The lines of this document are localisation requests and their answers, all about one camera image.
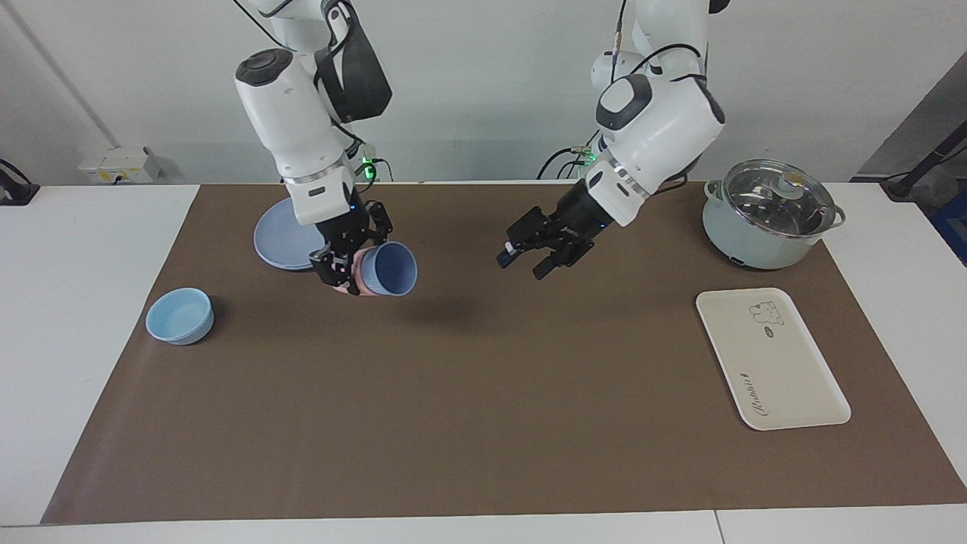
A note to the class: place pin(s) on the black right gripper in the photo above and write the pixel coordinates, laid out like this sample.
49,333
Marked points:
349,227

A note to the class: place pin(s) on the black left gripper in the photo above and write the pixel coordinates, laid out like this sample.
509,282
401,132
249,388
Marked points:
585,215

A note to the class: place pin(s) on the pink plastic cup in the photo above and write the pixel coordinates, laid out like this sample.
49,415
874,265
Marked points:
364,281

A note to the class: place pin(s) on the blue plastic cup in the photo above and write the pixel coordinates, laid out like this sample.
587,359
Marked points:
393,270

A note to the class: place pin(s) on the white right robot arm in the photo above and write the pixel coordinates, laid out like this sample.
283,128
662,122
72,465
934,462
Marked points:
295,113

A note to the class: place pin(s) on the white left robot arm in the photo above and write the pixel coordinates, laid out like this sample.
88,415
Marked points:
657,121

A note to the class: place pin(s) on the cream rabbit print tray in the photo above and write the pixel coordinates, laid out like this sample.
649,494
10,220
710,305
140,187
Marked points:
778,363

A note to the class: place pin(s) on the pale blue plate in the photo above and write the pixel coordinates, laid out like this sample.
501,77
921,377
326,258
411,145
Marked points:
283,242

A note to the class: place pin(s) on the brown table mat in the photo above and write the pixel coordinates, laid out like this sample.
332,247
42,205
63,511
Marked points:
483,393

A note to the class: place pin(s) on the light blue bowl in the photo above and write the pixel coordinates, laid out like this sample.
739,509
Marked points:
180,316

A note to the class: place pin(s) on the mint green electric pot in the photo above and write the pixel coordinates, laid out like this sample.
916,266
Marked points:
755,249

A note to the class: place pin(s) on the glass pot lid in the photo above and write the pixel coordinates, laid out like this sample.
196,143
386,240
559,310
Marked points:
774,198

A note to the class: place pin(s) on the black clamp object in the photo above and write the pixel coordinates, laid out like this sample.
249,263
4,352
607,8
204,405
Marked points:
15,185

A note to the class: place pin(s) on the blue crate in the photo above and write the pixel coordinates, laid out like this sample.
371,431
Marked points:
953,227

